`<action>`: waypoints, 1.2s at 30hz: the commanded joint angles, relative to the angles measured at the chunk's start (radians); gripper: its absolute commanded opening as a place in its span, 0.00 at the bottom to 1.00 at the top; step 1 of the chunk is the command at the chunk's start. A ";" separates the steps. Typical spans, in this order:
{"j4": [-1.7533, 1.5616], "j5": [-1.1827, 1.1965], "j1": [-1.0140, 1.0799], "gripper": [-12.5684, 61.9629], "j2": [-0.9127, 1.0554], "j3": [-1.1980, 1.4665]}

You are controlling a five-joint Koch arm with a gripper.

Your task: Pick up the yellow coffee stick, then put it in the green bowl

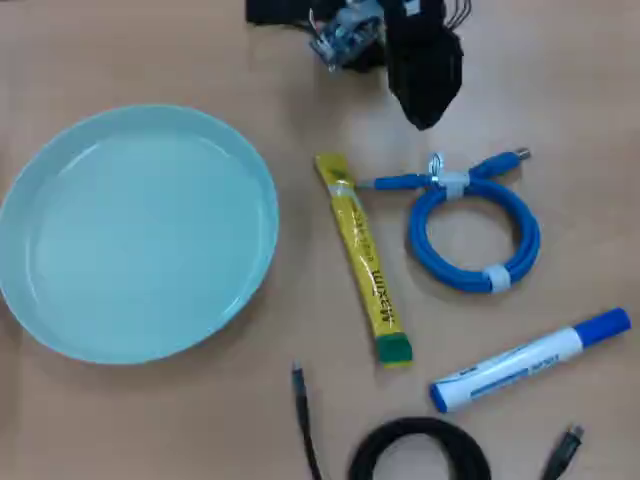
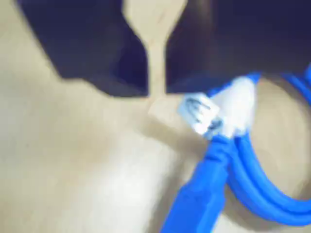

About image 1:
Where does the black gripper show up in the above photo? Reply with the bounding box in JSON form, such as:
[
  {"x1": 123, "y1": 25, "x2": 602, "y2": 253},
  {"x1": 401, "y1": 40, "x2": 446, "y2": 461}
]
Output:
[{"x1": 385, "y1": 0, "x2": 465, "y2": 132}]

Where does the camera circuit board module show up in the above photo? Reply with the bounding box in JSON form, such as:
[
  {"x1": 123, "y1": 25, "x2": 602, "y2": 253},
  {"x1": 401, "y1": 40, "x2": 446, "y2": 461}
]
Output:
[{"x1": 308, "y1": 0, "x2": 387, "y2": 72}]

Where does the blue and white marker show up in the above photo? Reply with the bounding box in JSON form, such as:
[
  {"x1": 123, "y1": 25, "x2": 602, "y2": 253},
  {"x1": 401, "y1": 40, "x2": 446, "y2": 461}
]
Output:
[{"x1": 429, "y1": 307, "x2": 632, "y2": 415}]

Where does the blue coiled USB cable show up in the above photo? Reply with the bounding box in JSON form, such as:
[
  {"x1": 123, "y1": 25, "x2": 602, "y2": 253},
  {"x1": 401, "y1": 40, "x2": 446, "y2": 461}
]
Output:
[{"x1": 357, "y1": 147, "x2": 542, "y2": 295}]

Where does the light blue plate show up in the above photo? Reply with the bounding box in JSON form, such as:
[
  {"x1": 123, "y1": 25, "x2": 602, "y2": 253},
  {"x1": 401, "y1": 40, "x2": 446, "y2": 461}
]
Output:
[{"x1": 0, "y1": 103, "x2": 280, "y2": 365}]

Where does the yellow coffee stick packet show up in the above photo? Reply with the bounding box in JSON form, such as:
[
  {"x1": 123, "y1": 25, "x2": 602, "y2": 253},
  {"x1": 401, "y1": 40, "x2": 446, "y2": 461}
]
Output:
[{"x1": 313, "y1": 152, "x2": 415, "y2": 369}]

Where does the black coiled cable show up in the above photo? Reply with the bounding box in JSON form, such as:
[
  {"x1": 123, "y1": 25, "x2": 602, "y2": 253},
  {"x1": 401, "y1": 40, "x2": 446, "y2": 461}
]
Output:
[{"x1": 291, "y1": 359, "x2": 586, "y2": 480}]

